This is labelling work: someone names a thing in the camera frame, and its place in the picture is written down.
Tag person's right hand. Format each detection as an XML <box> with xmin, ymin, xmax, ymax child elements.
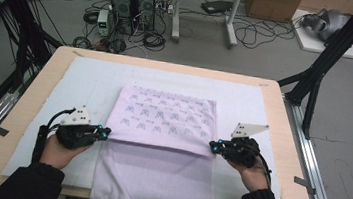
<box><xmin>224</xmin><ymin>153</ymin><xmax>273</xmax><ymax>196</ymax></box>

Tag right hand-held gripper black cable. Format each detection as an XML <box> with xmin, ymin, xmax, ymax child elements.
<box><xmin>248</xmin><ymin>148</ymin><xmax>276</xmax><ymax>191</ymax></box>

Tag white desk leg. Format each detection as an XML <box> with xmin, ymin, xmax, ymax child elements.
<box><xmin>222</xmin><ymin>0</ymin><xmax>244</xmax><ymax>50</ymax></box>
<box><xmin>168</xmin><ymin>0</ymin><xmax>186</xmax><ymax>45</ymax></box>

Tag black flat device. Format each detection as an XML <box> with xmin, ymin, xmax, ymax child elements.
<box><xmin>199</xmin><ymin>0</ymin><xmax>235</xmax><ymax>17</ymax></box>

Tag large cardboard box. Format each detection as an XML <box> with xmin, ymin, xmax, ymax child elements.
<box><xmin>243</xmin><ymin>0</ymin><xmax>306</xmax><ymax>25</ymax></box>

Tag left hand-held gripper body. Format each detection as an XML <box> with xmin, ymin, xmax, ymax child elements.
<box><xmin>53</xmin><ymin>102</ymin><xmax>104</xmax><ymax>154</ymax></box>

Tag white power supply box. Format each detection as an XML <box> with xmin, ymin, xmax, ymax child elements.
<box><xmin>95</xmin><ymin>8</ymin><xmax>113</xmax><ymax>39</ymax></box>

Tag white power strip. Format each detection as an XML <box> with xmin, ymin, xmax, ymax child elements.
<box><xmin>155</xmin><ymin>2</ymin><xmax>175</xmax><ymax>16</ymax></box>

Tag grey rounded machine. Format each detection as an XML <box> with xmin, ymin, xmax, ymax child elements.
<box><xmin>299</xmin><ymin>5</ymin><xmax>352</xmax><ymax>44</ymax></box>

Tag white floor board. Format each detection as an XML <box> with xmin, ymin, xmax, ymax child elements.
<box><xmin>288</xmin><ymin>8</ymin><xmax>353</xmax><ymax>60</ymax></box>

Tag tangled black floor cables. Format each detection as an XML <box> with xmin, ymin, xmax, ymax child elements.
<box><xmin>230</xmin><ymin>5</ymin><xmax>309</xmax><ymax>56</ymax></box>

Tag person's left hand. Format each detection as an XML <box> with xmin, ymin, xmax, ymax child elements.
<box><xmin>38</xmin><ymin>132</ymin><xmax>95</xmax><ymax>174</ymax></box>

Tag white grid mat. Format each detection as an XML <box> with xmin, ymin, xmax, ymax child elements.
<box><xmin>0</xmin><ymin>48</ymin><xmax>299</xmax><ymax>199</ymax></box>

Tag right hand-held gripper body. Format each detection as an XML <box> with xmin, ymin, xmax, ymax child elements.
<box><xmin>220</xmin><ymin>119</ymin><xmax>270</xmax><ymax>171</ymax></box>

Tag wide black computer tower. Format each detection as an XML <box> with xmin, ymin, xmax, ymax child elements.
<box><xmin>106</xmin><ymin>0</ymin><xmax>139</xmax><ymax>36</ymax></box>

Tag narrow black computer tower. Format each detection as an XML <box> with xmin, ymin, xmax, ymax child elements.
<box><xmin>133</xmin><ymin>0</ymin><xmax>159</xmax><ymax>33</ymax></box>

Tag lilac towel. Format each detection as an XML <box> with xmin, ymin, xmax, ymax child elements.
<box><xmin>89</xmin><ymin>81</ymin><xmax>225</xmax><ymax>199</ymax></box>

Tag coiled black cable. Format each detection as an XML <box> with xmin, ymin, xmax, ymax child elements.
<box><xmin>141</xmin><ymin>29</ymin><xmax>168</xmax><ymax>54</ymax></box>

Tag grey tape piece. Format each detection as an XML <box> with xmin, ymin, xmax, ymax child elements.
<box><xmin>292</xmin><ymin>175</ymin><xmax>318</xmax><ymax>196</ymax></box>

